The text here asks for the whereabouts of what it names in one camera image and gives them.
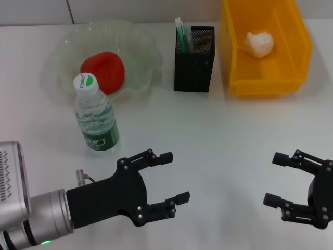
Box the grey pen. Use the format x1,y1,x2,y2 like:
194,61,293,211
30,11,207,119
182,22,195,54

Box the clear bottle with green label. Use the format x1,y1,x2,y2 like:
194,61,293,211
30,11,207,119
73,73,121,152

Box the green pen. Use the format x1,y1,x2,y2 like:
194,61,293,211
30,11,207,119
175,17,188,54

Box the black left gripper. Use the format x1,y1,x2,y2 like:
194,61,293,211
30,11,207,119
66,148,191,230

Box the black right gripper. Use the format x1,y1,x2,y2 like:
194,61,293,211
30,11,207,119
262,149,333,230

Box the pale green glass fruit plate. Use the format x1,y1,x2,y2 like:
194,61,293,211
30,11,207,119
50,19,163,103

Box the white paper ball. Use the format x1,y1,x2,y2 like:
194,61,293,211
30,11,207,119
241,31,275,58

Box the yellow plastic bin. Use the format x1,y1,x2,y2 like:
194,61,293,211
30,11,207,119
220,0,314,96

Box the red-orange fruit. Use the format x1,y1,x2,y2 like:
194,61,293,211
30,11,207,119
80,51,125,95

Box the black mesh pen holder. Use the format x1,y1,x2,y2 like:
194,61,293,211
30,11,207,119
173,25,216,92

